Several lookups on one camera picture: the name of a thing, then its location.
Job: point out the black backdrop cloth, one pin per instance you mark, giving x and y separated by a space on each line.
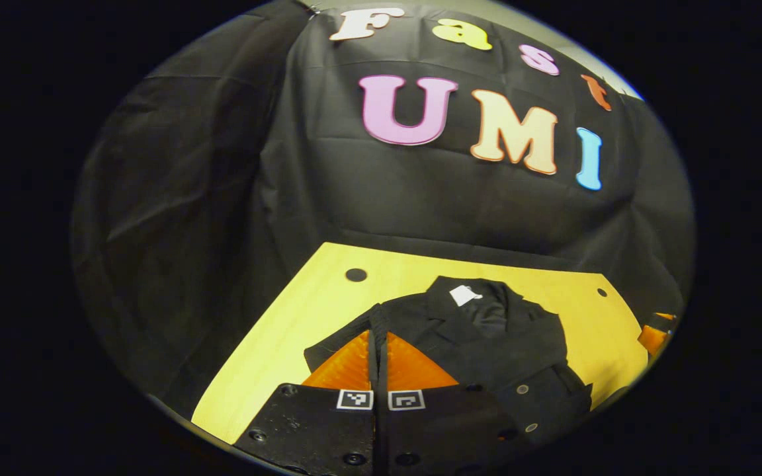
387 198

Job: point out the black button-up garment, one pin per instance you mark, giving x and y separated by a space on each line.
487 344

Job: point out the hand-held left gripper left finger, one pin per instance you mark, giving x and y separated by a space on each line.
315 430

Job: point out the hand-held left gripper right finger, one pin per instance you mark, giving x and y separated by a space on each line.
434 430

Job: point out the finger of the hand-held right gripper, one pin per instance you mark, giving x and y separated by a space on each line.
655 337

